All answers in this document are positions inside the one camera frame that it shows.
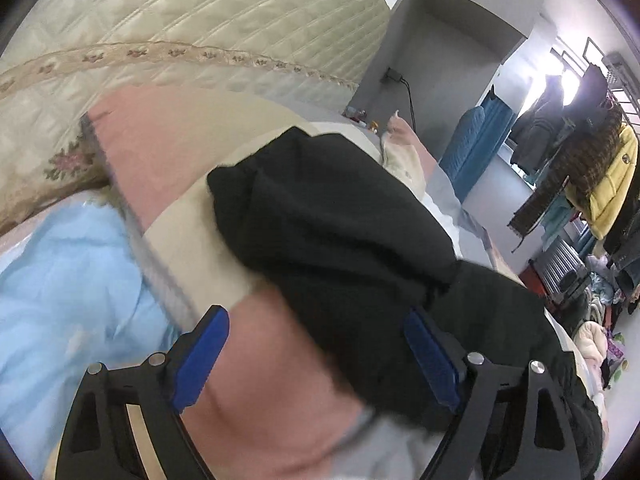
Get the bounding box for dark hanging coat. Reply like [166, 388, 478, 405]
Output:
[509, 64, 610, 177]

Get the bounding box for grey radiator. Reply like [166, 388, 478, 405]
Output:
[531, 237, 586, 298]

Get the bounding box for black garment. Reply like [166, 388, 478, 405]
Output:
[206, 126, 603, 480]

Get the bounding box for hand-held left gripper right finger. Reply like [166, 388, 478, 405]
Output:
[403, 306, 581, 480]

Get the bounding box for yellow puffer jacket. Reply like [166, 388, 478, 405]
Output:
[585, 125, 640, 241]

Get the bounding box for pile of clothes on floor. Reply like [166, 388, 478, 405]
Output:
[550, 252, 640, 396]

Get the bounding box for cream plush pillow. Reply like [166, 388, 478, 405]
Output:
[379, 112, 441, 196]

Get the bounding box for brown plaid coat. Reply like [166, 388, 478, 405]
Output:
[508, 106, 623, 235]

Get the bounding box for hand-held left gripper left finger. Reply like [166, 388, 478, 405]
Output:
[54, 305, 231, 480]

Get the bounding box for light blue bedsheet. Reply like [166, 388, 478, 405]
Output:
[0, 203, 186, 480]

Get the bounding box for black power adapter with cable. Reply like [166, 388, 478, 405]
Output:
[381, 67, 417, 133]

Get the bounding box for cream quilted headboard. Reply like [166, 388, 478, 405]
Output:
[0, 0, 392, 106]

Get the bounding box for blue padded chair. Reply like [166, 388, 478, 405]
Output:
[440, 91, 516, 202]

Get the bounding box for floral lace pillow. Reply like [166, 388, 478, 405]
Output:
[0, 40, 358, 236]

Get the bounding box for pink and cream blanket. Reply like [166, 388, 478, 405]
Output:
[82, 85, 451, 480]

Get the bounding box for grey cabinet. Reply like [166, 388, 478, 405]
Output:
[345, 0, 528, 161]

